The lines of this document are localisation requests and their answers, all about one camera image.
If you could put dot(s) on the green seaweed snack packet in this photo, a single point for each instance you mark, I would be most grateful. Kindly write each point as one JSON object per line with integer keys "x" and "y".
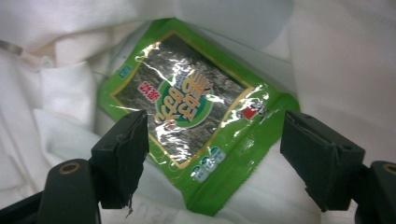
{"x": 236, "y": 146}

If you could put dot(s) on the white patterned tote bag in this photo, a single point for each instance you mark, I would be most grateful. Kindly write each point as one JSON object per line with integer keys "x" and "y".
{"x": 46, "y": 93}

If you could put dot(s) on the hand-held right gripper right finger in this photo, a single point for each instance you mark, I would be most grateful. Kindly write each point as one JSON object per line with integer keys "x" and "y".
{"x": 323, "y": 158}

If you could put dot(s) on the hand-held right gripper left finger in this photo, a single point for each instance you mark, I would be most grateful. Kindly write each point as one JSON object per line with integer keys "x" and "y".
{"x": 121, "y": 155}

